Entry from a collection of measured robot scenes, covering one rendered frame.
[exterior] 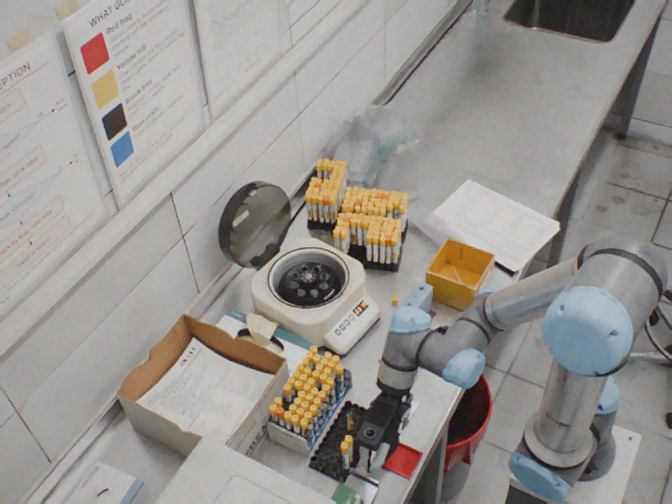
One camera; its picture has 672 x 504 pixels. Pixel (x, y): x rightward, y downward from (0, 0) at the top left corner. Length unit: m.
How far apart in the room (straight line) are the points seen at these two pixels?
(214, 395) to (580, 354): 0.89
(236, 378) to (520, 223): 0.89
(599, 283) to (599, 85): 1.67
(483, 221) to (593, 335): 1.08
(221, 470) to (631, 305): 0.72
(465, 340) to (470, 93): 1.33
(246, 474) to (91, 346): 0.50
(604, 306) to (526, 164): 1.30
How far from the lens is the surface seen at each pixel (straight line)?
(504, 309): 1.40
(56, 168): 1.39
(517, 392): 2.85
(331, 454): 1.66
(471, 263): 1.97
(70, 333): 1.60
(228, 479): 1.34
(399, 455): 1.68
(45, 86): 1.32
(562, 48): 2.88
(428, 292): 1.81
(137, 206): 1.57
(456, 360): 1.40
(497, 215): 2.14
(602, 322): 1.07
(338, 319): 1.80
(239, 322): 1.82
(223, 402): 1.71
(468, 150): 2.37
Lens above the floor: 2.35
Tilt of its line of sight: 47 degrees down
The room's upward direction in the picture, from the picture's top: 4 degrees counter-clockwise
